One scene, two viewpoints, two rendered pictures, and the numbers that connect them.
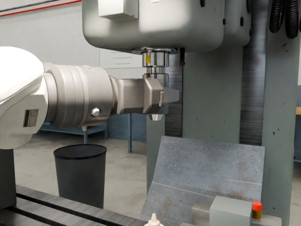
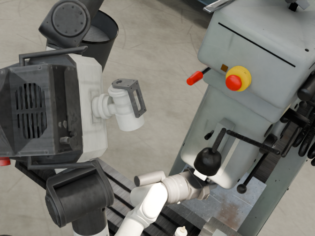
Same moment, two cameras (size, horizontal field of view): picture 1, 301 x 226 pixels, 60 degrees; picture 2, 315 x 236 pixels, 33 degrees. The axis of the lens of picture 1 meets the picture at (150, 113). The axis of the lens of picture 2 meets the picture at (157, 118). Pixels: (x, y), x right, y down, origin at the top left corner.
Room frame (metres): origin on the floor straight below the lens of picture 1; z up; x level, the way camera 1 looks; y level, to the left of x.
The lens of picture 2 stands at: (-0.83, 0.41, 2.39)
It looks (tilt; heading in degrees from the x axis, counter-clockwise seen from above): 36 degrees down; 352
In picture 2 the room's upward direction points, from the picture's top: 21 degrees clockwise
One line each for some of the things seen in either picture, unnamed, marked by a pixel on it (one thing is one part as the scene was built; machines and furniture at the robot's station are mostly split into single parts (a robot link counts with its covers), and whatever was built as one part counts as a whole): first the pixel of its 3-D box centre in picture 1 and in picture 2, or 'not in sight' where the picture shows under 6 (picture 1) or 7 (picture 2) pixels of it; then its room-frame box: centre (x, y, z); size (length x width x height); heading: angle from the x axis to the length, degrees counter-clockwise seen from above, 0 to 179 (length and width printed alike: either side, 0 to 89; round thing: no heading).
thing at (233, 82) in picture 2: not in sight; (234, 82); (0.24, 0.11, 1.76); 0.04 x 0.03 x 0.04; 62
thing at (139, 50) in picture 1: (155, 50); not in sight; (0.47, -0.01, 1.31); 0.09 x 0.09 x 0.01
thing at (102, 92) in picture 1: (109, 97); (183, 187); (0.41, 0.06, 1.23); 0.13 x 0.12 x 0.10; 37
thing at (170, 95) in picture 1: (166, 95); (210, 187); (0.44, -0.03, 1.23); 0.06 x 0.02 x 0.03; 127
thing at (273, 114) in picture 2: not in sight; (266, 68); (0.50, -0.03, 1.68); 0.34 x 0.24 x 0.10; 152
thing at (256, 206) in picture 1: (256, 210); not in sight; (0.42, -0.18, 1.04); 0.02 x 0.02 x 0.03
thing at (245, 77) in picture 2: not in sight; (238, 78); (0.26, 0.10, 1.76); 0.06 x 0.02 x 0.06; 62
